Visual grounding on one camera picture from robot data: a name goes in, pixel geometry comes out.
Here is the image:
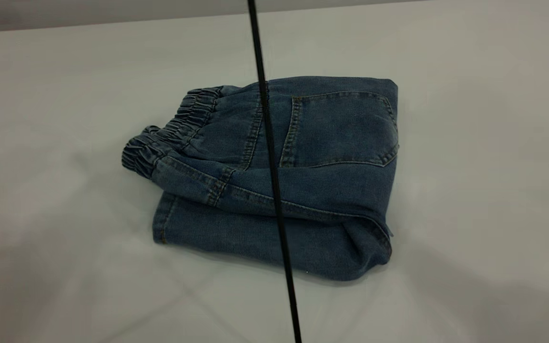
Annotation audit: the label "black braided cable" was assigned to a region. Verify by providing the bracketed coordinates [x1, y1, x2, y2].
[247, 0, 303, 343]

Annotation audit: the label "blue denim jeans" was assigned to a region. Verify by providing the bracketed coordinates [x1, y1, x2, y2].
[122, 76, 400, 282]

